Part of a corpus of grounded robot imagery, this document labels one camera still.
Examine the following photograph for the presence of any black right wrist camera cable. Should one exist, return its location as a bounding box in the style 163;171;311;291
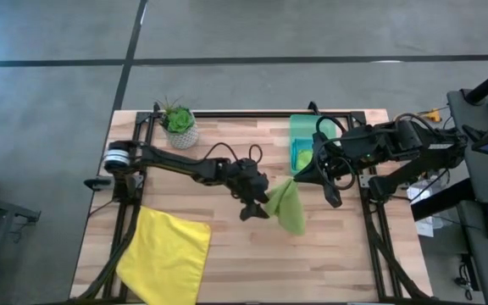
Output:
313;114;358;191

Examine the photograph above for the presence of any black left wrist camera cable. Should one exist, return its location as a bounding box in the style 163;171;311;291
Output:
203;141;264;167

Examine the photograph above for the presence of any yellow microfiber towel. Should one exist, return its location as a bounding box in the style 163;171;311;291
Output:
115;205;213;305

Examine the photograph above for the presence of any black aluminium rig frame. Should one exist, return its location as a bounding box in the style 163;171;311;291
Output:
68;109;442;305

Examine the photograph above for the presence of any lime green microfiber towel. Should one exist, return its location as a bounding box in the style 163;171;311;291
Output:
263;177;308;236

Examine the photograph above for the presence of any white plastic bag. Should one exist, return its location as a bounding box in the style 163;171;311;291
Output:
405;180;445;238

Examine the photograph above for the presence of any black table clamp mount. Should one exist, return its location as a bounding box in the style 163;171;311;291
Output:
83;176;114;192

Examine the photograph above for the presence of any succulent in patterned white pot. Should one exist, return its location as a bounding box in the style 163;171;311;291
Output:
154;96;200;150

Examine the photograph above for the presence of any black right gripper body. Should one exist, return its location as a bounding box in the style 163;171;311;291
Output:
311;130;359;190

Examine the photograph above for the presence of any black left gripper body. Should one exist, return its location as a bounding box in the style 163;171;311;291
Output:
225;158;271;205

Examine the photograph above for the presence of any yellow cable connector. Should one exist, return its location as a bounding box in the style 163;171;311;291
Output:
420;108;443;124

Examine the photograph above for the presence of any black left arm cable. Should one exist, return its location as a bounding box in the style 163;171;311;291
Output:
73;202;143;302

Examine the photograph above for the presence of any translucent teal plastic bin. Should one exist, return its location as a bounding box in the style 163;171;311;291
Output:
289;114;339;177

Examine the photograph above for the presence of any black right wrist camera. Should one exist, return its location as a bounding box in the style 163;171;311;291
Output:
341;129;391;164

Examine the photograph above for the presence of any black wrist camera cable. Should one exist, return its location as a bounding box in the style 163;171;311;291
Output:
313;114;358;191
203;141;264;167

